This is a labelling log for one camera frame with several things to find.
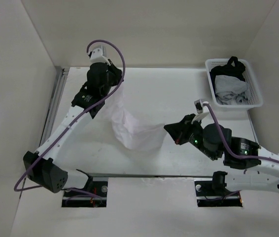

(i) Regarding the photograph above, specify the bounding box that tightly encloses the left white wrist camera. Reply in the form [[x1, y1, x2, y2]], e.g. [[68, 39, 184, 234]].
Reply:
[[88, 45, 108, 63]]

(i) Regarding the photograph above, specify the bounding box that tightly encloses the aluminium table frame rail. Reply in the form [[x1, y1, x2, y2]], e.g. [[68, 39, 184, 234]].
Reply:
[[39, 66, 70, 146]]

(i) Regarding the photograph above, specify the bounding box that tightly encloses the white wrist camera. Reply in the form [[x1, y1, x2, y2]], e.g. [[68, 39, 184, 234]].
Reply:
[[192, 99, 209, 122], [88, 45, 108, 63]]

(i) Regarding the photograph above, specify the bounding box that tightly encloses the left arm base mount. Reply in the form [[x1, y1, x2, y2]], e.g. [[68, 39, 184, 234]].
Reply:
[[62, 177, 108, 208]]

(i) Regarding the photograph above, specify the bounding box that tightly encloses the black tank top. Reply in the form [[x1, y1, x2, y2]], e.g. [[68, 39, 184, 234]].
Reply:
[[210, 56, 246, 83]]

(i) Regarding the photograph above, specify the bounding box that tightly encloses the white tank top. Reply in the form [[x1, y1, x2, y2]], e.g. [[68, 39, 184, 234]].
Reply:
[[100, 85, 166, 151]]

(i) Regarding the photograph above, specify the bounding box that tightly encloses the white plastic basket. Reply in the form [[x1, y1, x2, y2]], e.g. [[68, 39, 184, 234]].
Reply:
[[205, 58, 263, 111]]

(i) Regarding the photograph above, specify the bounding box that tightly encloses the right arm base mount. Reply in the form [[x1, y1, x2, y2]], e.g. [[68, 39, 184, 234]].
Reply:
[[195, 180, 243, 207]]

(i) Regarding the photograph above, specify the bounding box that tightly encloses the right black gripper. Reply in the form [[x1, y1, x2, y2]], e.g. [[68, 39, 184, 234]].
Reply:
[[164, 113, 218, 160]]

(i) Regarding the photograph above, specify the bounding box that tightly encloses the grey tank top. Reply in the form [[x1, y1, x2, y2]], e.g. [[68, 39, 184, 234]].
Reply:
[[214, 75, 251, 105]]

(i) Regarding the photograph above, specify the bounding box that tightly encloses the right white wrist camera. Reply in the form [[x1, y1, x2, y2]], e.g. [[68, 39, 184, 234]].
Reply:
[[192, 99, 209, 122]]

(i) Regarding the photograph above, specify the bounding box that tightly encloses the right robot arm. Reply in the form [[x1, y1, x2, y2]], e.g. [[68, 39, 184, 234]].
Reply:
[[164, 114, 279, 196]]

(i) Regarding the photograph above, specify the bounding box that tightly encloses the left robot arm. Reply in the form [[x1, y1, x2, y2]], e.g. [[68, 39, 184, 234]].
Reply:
[[23, 61, 126, 197]]

